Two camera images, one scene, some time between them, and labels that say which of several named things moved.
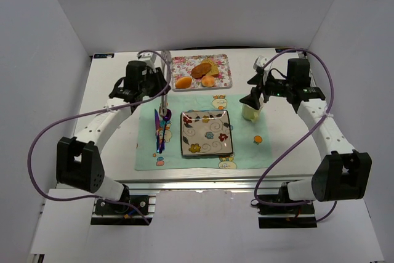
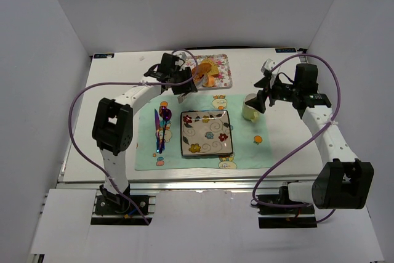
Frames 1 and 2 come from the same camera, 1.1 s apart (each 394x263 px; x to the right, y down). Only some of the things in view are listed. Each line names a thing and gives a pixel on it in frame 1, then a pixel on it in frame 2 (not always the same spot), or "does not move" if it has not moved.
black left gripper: [160, 76] to [183, 81]
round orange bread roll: [207, 80] does not move
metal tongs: [166, 59] to [182, 97]
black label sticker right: [279, 50] does not move
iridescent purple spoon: [168, 116] does not move
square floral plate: [205, 133] does not move
